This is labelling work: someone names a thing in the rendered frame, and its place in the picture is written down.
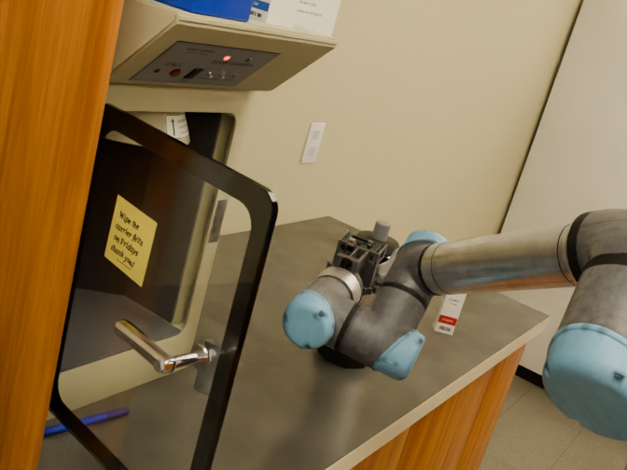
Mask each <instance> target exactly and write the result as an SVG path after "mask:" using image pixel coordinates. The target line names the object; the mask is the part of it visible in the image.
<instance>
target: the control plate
mask: <svg viewBox="0 0 627 470"><path fill-rule="evenodd" d="M280 54H281V53H274V52H267V51H259V50H252V49H244V48H230V47H222V46H215V45H207V44H200V43H192V42H185V41H177V42H175V43H174V44H173V45H172V46H170V47H169V48H168V49H166V50H165V51H164V52H163V53H162V54H161V55H160V56H158V57H157V58H156V59H155V60H153V61H152V62H151V63H149V64H148V65H147V66H146V67H144V68H143V69H142V70H141V71H139V72H138V73H137V74H135V75H134V76H133V77H131V78H130V79H129V80H138V81H153V82H169V83H184V84H200V85H215V86H231V87H235V86H236V85H237V84H239V83H240V82H242V81H243V80H245V79H246V78H247V77H249V76H251V75H252V74H254V73H255V72H256V71H257V70H258V69H260V68H261V67H262V66H264V65H265V64H267V63H268V62H270V61H271V60H273V59H274V58H276V57H277V56H279V55H280ZM226 56H230V58H229V59H228V60H225V61H223V58H224V57H226ZM248 58H252V61H250V62H244V61H245V60H246V59H248ZM158 68H160V69H161V71H160V72H158V73H155V74H154V73H153V71H154V70H155V69H158ZM195 68H201V69H204V70H203V71H201V72H200V73H199V74H197V75H196V76H195V77H193V78H192V79H187V78H183V77H184V76H185V75H187V74H188V73H189V72H191V71H192V70H193V69H195ZM175 69H180V70H181V74H180V75H178V76H170V72H172V71H173V70H175ZM210 72H213V74H212V77H209V76H207V75H206V74H208V73H210ZM223 73H225V75H224V77H225V78H221V77H219V75H220V74H223ZM235 74H237V76H236V77H237V78H236V79H233V78H231V76H232V75H235Z"/></svg>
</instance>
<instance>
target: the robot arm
mask: <svg viewBox="0 0 627 470"><path fill-rule="evenodd" d="M387 245H388V244H386V245H385V246H384V247H383V249H382V250H381V247H382V244H381V243H378V242H375V241H372V240H370V239H369V238H367V237H364V236H361V235H358V234H356V233H355V234H354V233H350V231H349V230H348V229H347V230H346V231H345V234H344V235H343V236H342V237H341V238H340V239H339V241H338V245H337V249H336V251H335V253H334V256H333V257H332V258H330V259H329V260H328V261H327V268H326V269H325V270H323V271H322V272H321V273H320V274H319V275H318V276H317V277H315V278H314V279H313V280H312V281H311V282H310V283H307V285H306V287H305V288H304V289H303V290H302V291H300V292H299V293H297V294H296V295H295V296H294V297H293V299H292V301H291V302H290V303H289V305H288V306H287V307H286V310H285V311H284V315H283V328H284V331H285V333H286V336H287V337H288V338H289V339H290V341H291V342H293V343H294V344H295V345H297V346H299V347H301V348H302V349H317V348H319V347H321V346H323V345H326V346H328V347H329V348H331V349H333V350H337V351H339V352H340V353H343V354H345V355H347V356H349V357H351V358H353V359H355V360H356V361H358V362H360V363H362V364H364V365H365V366H368V367H370V368H372V370H373V371H379V372H381V373H383V374H384V375H386V376H388V377H391V378H393V379H395V380H405V379H406V378H407V377H408V376H409V374H410V372H411V369H412V368H413V366H414V363H415V361H416V359H417V357H418V355H419V353H420V351H421V350H422V348H423V346H424V343H425V337H424V336H423V335H422V334H420V333H419V332H418V330H416V329H417V327H418V325H419V324H420V322H421V320H422V318H423V316H424V314H425V311H426V309H427V307H428V305H429V303H430V301H431V299H432V297H433V296H445V295H460V294H474V293H489V292H504V291H518V290H533V289H548V288H562V287H576V288H575V290H574V292H573V295H572V297H571V298H570V301H569V303H568V306H567V308H566V310H565V313H564V317H563V319H562V321H561V323H560V325H559V327H558V330H557V332H556V333H555V335H554V336H553V337H552V339H551V341H550V344H549V347H548V351H547V358H546V361H545V364H544V366H543V370H542V381H543V385H544V388H545V391H546V393H547V395H548V397H549V398H550V400H551V402H552V403H553V404H554V405H555V406H556V407H557V408H558V409H559V410H560V411H561V412H563V414H564V415H565V416H566V417H568V418H569V419H570V420H576V421H578V422H579V425H580V426H582V427H583V428H585V429H587V430H589V431H591V432H593V433H595V434H598V435H601V436H604V437H607V438H611V439H615V440H620V441H627V209H604V210H597V211H591V212H586V213H582V214H579V215H578V216H576V217H575V218H574V219H573V221H572V222H571V223H570V224H563V225H558V226H551V227H544V228H533V229H527V230H520V231H514V232H508V233H501V234H495V235H489V236H482V237H476V238H470V239H463V240H457V241H451V242H448V241H447V240H446V239H445V238H444V237H442V236H441V235H439V234H438V233H436V232H433V231H426V230H424V229H418V230H415V231H413V232H412V233H411V234H410V235H409V236H408V238H407V240H406V241H405V242H404V243H403V244H402V245H401V246H400V248H397V249H396V250H395V251H394V252H393V254H392V255H391V256H390V258H389V259H388V260H387V261H386V262H383V263H382V264H381V265H380V266H379V267H378V264H379V263H380V261H381V260H382V259H383V258H384V255H385V251H386V248H387ZM381 254H382V256H381ZM380 256H381V257H380ZM377 267H378V269H377ZM371 292H372V293H374V294H375V293H376V295H375V297H374V299H373V300H372V301H371V303H370V305H369V307H366V306H364V305H362V304H360V303H358V302H359V300H360V298H361V296H362V295H363V296H364V295H371Z"/></svg>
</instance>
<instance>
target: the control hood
mask: <svg viewBox="0 0 627 470"><path fill-rule="evenodd" d="M337 39H338V38H334V37H331V36H328V35H323V34H320V33H318V32H315V31H311V30H308V29H305V28H302V27H299V26H297V25H294V26H293V28H287V27H283V26H278V25H273V24H268V23H265V22H262V21H257V20H254V19H251V18H249V21H248V22H243V21H233V20H227V19H222V18H217V17H211V16H205V15H200V14H194V13H190V12H187V11H185V10H182V9H179V8H176V7H171V6H168V5H165V4H163V3H160V2H157V1H154V0H124V4H123V9H122V14H121V19H120V25H119V29H118V39H117V44H116V49H115V54H114V60H113V64H112V69H111V75H110V79H109V82H111V83H128V84H145V85H162V86H178V87H194V88H211V89H228V90H261V91H269V90H274V89H275V88H277V87H278V86H280V85H281V84H283V83H284V82H286V81H287V80H288V79H289V78H291V77H292V76H294V75H296V74H297V73H299V72H300V71H302V70H303V69H305V68H306V67H308V66H309V65H311V64H312V63H314V62H316V61H317V60H318V59H320V58H321V57H323V56H324V55H326V54H327V53H329V52H330V51H332V50H333V49H334V48H335V47H336V46H337V45H338V43H339V41H337ZM177 41H185V42H192V43H200V44H207V45H215V46H222V47H230V48H244V49H252V50H259V51H267V52H274V53H281V54H280V55H279V56H277V57H276V58H274V59H273V60H271V61H270V62H268V63H267V64H265V65H264V66H262V67H261V68H260V69H258V70H257V71H256V72H255V73H254V74H252V75H251V76H249V77H247V78H246V79H245V80H243V81H242V82H240V83H239V84H237V85H236V86H235V87H231V86H215V85H200V84H184V83H169V82H153V81H138V80H129V79H130V78H131V77H133V76H134V75H135V74H137V73H138V72H139V71H141V70H142V69H143V68H144V67H146V66H147V65H148V64H149V63H151V62H152V61H153V60H155V59H156V58H157V57H158V56H160V55H161V54H162V53H163V52H164V51H165V50H166V49H168V48H169V47H170V46H172V45H173V44H174V43H175V42H177Z"/></svg>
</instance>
